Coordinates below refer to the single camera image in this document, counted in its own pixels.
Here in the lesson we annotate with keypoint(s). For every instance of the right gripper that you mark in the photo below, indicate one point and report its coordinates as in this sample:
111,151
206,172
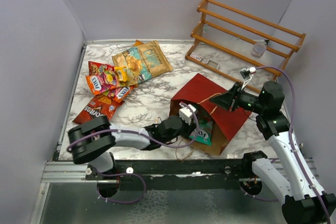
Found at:
228,100

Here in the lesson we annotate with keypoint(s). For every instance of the red brown paper bag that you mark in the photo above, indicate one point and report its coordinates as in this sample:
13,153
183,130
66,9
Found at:
225,124

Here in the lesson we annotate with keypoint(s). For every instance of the teal white snack bag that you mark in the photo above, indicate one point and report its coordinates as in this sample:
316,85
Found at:
204,133

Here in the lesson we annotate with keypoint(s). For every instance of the gold foil snack bag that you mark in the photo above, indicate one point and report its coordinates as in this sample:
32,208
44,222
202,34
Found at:
143,62

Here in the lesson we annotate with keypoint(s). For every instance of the yellow kettle chips bag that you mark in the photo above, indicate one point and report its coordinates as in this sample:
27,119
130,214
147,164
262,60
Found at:
137,42

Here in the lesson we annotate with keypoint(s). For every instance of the colourful orange candy bag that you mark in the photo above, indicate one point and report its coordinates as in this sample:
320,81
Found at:
119,94

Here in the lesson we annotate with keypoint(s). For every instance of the red doritos chip bag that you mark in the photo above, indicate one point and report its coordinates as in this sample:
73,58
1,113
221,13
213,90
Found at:
100,105

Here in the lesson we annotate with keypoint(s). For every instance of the orange white snack box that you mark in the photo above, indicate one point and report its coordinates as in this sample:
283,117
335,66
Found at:
105,81

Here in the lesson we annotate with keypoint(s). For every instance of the yellow m&m's packet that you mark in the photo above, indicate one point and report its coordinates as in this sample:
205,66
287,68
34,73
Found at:
121,73

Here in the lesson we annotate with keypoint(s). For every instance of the red cheez-it snack bag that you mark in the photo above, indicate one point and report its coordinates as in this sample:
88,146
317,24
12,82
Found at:
96,67

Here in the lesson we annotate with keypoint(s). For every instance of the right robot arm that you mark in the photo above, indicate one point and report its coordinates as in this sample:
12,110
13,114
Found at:
302,198

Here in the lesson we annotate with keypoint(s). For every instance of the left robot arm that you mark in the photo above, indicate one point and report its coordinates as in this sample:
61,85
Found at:
89,142

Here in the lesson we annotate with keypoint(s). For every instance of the open small cardboard box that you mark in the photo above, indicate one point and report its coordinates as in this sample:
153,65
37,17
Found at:
212,64

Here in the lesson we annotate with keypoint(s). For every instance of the wooden shelf rack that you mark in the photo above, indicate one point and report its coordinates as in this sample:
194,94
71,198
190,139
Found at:
226,35

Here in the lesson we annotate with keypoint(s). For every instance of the red white small box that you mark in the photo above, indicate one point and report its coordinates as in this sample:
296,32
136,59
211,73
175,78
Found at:
196,57

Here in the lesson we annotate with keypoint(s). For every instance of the clear plastic cup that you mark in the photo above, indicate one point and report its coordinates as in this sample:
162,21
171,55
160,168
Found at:
258,49

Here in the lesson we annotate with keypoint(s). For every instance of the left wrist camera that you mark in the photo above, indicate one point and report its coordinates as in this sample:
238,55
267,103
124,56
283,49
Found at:
186,112

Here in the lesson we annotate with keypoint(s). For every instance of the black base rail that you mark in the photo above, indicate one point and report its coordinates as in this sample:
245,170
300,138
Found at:
190,174

